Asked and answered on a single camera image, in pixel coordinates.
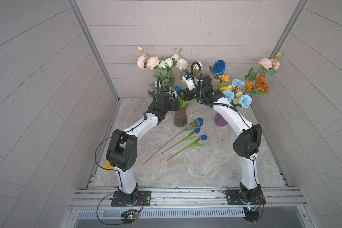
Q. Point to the blue rose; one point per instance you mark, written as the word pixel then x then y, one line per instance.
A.
pixel 196 123
pixel 219 68

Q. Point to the left vase bouquet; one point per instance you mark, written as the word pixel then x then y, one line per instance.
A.
pixel 168 72

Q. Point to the vase bouquet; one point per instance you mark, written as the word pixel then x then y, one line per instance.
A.
pixel 239 92
pixel 168 72

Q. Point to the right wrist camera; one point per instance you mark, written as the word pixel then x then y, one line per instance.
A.
pixel 190 82

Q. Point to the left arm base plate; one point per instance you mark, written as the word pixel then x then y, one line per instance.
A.
pixel 137 199

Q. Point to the circuit board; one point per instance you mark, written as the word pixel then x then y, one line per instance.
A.
pixel 251 214
pixel 128 217

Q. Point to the black round stand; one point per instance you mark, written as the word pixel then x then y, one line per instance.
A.
pixel 153 89

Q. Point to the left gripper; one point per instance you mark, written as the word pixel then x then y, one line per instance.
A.
pixel 175 108

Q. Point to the blue purple glass vase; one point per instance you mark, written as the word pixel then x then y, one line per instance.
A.
pixel 219 120

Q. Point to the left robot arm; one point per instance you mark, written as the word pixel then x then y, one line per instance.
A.
pixel 121 153

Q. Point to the aluminium rail frame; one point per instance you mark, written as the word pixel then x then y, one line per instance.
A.
pixel 187 202

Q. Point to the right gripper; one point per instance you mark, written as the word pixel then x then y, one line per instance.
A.
pixel 189 94

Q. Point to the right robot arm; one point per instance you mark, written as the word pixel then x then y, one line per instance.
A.
pixel 248 141

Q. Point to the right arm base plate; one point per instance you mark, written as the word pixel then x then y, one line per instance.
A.
pixel 245 198

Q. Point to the right vase bouquet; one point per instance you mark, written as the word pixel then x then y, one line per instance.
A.
pixel 239 92

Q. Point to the right circuit board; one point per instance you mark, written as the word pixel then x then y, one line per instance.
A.
pixel 251 214

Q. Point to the left circuit board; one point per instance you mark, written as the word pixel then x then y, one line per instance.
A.
pixel 128 217

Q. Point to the pink glass vase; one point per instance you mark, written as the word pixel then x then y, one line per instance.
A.
pixel 180 117

